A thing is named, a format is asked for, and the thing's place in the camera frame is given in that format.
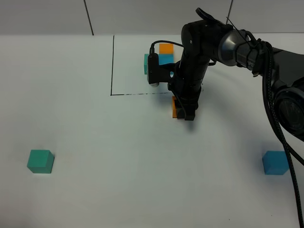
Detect template blue cube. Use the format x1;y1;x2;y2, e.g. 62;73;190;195
158;54;174;65

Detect black braided cable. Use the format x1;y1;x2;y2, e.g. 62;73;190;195
251;40;304;228

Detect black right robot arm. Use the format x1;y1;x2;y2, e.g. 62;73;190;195
168;8;304;139

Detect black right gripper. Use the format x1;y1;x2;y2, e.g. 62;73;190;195
168;53;209;121

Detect template green cube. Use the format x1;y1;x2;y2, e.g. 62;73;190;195
144;54;149;75

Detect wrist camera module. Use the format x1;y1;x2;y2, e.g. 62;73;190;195
147;48;176;87

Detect template orange cube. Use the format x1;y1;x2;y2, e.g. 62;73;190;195
159;43;174;55

